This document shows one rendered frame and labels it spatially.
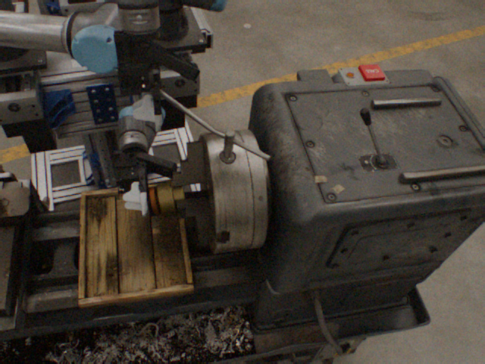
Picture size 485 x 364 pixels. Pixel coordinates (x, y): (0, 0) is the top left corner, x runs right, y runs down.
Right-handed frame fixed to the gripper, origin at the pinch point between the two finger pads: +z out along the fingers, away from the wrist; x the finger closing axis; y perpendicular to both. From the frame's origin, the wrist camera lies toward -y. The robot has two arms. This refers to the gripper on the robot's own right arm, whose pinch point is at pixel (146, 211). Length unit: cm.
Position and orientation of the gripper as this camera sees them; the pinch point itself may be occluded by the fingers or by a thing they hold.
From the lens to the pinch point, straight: 110.3
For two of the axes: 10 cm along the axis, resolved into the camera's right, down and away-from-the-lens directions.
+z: 1.9, 7.9, -5.8
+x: 0.9, -6.0, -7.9
